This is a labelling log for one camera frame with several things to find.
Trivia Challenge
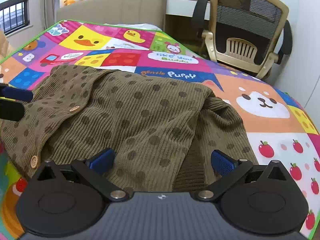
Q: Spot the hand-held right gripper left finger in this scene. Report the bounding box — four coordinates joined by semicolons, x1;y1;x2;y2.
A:
34;148;132;203

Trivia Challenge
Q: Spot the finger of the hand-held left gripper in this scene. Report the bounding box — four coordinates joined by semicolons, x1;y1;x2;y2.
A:
0;99;25;122
0;83;34;103

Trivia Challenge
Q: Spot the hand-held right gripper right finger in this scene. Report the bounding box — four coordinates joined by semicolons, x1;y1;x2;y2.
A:
194;149;288;202

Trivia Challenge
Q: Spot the brown dotted knit cardigan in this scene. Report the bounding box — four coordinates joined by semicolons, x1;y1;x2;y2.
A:
0;64;259;193

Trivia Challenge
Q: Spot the brown paper bag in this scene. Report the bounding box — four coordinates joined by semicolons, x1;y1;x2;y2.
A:
0;30;12;58

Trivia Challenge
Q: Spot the colourful cartoon printed blanket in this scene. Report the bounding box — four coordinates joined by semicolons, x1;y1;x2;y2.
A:
0;20;320;240

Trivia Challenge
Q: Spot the grey curtain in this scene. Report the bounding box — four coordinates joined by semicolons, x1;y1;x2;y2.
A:
41;0;60;28

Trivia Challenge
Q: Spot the beige padded bed headboard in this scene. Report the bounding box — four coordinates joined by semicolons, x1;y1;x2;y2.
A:
55;0;167;30

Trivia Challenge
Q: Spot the white bed sheet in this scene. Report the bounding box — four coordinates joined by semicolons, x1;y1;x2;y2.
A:
110;23;163;32

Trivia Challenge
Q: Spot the beige mesh office chair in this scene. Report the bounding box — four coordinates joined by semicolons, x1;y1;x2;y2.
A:
192;0;293;80

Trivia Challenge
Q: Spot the white desk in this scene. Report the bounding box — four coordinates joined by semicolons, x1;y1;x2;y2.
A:
165;0;211;18

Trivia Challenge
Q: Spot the window with black frame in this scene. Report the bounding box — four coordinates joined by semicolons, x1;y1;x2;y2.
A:
0;0;31;36

